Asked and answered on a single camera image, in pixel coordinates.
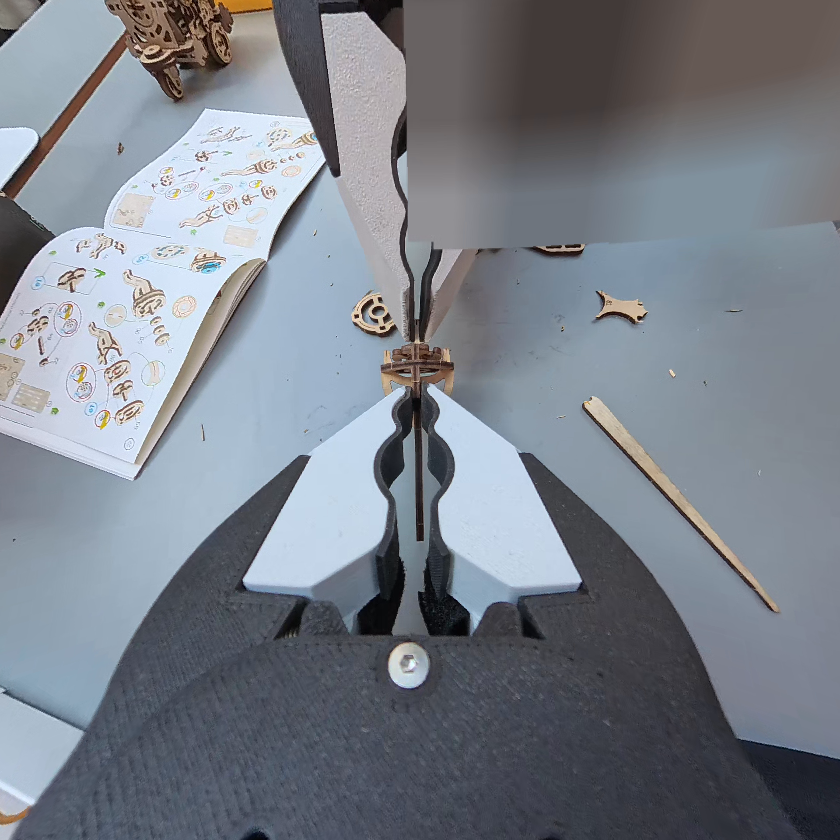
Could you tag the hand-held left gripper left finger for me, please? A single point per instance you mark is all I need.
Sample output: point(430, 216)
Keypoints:
point(321, 525)

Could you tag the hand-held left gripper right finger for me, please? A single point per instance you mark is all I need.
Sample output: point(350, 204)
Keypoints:
point(505, 525)

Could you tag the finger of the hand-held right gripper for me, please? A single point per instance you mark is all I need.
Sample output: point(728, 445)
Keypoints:
point(449, 275)
point(364, 131)

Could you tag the small wooden axle part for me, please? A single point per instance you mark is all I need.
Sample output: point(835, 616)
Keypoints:
point(420, 351)

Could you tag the round wooden disc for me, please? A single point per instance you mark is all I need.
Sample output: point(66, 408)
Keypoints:
point(369, 315)

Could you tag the wooden lever arm with hub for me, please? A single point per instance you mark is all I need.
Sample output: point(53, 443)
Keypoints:
point(420, 459)

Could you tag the assembled wooden vehicle model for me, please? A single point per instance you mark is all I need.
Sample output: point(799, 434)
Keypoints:
point(174, 43)

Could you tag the black model kit box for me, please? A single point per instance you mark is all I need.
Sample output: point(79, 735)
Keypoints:
point(23, 256)

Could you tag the flat wooden offcut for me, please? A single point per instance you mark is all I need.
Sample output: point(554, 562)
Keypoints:
point(558, 250)

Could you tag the long tapered wooden stick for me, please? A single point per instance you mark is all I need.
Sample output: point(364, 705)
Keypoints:
point(669, 489)

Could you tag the star-shaped wooden offcut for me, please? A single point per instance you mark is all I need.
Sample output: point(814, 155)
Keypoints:
point(620, 308)

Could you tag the illustrated instruction booklet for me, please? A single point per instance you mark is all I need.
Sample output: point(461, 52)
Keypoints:
point(144, 282)

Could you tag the white cardboard box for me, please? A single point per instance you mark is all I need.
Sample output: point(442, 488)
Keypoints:
point(33, 748)

